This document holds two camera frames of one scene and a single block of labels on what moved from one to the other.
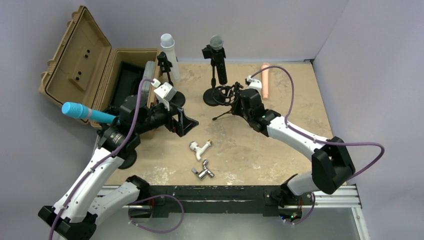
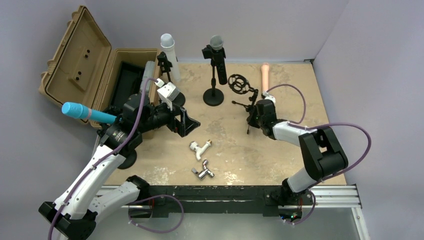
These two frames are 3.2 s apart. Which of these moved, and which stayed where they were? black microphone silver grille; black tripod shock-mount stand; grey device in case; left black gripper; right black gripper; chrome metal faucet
Moved: right black gripper; black tripod shock-mount stand
Stayed: grey device in case; chrome metal faucet; left black gripper; black microphone silver grille
